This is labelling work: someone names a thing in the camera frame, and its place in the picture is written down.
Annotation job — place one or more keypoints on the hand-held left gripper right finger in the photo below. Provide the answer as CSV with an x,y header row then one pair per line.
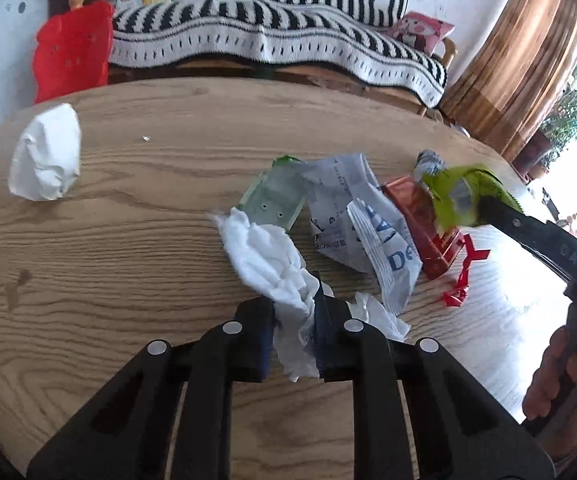
x,y
331,335

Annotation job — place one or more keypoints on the black and white striped blanket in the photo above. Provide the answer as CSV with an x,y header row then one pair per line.
x,y
278,15

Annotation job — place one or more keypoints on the brown curtain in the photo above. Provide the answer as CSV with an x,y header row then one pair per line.
x,y
518,60

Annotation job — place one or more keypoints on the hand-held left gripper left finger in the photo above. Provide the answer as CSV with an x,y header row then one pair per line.
x,y
258,340

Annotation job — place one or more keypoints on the red ribbon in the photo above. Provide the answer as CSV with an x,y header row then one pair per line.
x,y
468,265

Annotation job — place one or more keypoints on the green potted plant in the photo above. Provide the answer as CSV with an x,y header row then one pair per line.
x,y
568,115

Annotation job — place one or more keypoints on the red snack wrapper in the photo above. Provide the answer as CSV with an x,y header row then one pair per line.
x,y
418,220

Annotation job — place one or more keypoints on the green clear plastic tray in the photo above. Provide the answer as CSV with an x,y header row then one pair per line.
x,y
276,195

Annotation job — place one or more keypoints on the grey printed paper sheet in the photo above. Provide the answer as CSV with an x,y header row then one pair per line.
x,y
338,180

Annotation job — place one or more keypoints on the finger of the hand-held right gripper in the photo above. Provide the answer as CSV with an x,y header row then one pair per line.
x,y
498,215

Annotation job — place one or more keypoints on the crumpled dark foil wrapper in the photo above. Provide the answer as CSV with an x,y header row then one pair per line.
x,y
428,162

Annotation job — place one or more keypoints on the pink cartoon cushion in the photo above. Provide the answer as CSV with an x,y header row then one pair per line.
x,y
421,30

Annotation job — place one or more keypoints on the crumpled white paper ball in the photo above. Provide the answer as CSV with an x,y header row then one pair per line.
x,y
46,160

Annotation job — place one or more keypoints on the green snack packet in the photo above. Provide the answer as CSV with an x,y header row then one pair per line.
x,y
451,195

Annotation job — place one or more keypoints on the red bag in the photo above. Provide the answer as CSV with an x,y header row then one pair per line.
x,y
71,50

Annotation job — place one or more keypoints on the white tissue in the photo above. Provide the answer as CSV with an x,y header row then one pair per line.
x,y
268,260

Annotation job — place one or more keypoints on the person's right hand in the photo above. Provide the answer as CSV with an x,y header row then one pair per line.
x,y
543,375

